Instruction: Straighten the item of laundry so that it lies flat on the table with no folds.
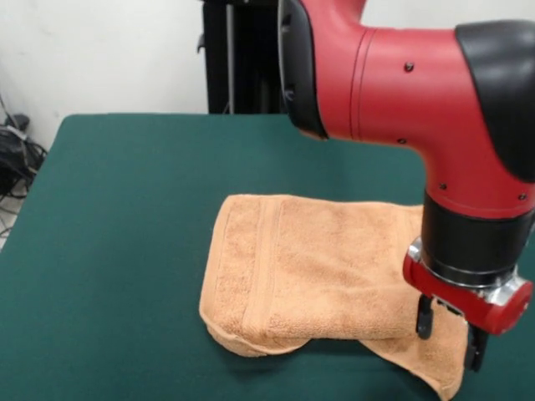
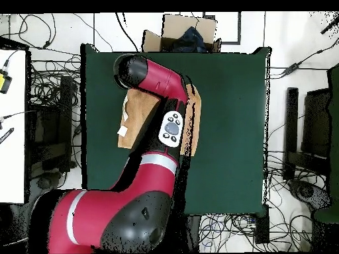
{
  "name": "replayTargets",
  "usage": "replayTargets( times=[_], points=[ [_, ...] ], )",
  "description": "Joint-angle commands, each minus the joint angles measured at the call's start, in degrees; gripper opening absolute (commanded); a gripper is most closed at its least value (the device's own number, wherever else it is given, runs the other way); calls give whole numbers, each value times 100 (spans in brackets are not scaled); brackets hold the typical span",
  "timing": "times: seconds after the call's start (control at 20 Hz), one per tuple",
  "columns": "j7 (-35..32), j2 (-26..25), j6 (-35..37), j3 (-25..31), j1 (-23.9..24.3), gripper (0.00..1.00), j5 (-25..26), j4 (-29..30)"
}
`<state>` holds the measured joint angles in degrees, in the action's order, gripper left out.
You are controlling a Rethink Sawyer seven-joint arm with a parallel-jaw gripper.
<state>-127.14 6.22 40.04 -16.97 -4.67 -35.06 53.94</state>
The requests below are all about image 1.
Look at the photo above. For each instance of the tan terry towel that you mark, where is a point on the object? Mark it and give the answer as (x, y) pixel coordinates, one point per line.
(313, 271)

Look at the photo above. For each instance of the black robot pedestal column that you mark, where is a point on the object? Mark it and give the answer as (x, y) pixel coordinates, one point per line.
(242, 62)

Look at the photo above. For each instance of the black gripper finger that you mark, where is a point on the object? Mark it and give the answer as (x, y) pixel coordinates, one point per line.
(476, 348)
(425, 319)

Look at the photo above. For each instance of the grey pedestal leg foot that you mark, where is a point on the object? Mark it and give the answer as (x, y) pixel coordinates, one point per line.
(17, 122)

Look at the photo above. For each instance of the dark green table cloth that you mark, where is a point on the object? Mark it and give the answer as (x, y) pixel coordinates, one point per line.
(104, 250)

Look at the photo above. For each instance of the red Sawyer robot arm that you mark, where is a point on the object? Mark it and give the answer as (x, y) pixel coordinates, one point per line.
(418, 83)

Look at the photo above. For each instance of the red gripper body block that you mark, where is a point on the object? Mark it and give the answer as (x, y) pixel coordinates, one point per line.
(472, 305)

